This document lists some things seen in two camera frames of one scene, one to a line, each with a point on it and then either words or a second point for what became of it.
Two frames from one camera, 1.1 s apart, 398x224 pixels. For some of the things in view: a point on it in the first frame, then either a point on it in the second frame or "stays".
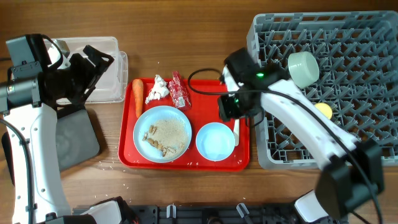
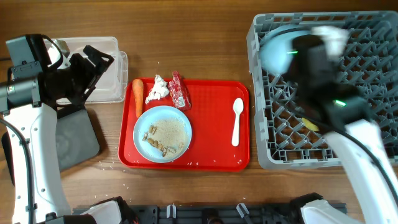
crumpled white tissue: x=160 y=89 stays
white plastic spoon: x=236 y=132 stays
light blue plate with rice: x=162 y=134 stays
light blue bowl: x=215 y=141 to x=275 y=48
